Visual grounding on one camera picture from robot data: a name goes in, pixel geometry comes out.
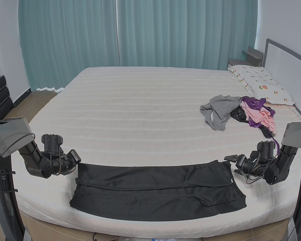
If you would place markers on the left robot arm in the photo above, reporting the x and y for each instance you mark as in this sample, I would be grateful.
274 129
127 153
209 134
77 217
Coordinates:
32 159

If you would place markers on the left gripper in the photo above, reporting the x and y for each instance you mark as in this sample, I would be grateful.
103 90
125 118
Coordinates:
71 161

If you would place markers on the blue-green curtain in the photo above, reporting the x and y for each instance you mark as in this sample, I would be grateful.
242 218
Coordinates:
185 24
70 29

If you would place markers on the grey bedside table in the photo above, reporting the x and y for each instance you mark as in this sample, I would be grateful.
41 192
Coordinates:
250 56

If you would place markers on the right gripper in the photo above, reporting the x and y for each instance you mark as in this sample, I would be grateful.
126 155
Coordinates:
247 166

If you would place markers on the black long-sleeved top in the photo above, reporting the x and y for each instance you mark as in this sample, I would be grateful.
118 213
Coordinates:
153 197

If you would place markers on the white printed pillow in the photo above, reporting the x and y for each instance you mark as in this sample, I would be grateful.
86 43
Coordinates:
264 84

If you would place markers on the grey knitted garment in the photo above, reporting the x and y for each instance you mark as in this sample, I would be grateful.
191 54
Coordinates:
222 109

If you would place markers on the bed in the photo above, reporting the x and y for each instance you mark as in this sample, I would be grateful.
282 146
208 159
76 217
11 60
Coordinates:
128 114

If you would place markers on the pile of clothes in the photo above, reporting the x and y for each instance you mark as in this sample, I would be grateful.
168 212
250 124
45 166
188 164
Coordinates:
259 115

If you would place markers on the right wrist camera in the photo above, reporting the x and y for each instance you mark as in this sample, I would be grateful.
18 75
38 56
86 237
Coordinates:
254 155

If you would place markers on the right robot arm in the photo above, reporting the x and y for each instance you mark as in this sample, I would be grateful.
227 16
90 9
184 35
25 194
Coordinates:
281 167

